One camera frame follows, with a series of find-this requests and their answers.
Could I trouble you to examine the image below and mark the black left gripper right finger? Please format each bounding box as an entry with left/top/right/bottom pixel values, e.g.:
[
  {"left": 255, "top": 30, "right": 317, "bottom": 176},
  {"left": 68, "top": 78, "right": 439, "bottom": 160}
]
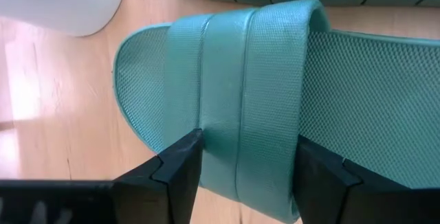
[{"left": 291, "top": 135, "right": 440, "bottom": 224}]

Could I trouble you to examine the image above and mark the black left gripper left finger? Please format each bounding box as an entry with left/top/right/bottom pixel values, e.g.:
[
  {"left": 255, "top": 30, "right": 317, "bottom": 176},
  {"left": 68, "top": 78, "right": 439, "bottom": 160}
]
[{"left": 0, "top": 128, "right": 205, "bottom": 224}]

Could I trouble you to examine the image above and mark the white round plant pot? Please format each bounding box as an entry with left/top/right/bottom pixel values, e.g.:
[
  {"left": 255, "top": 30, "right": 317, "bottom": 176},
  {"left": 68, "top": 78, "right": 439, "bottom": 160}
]
[{"left": 0, "top": 0, "right": 128, "bottom": 38}]

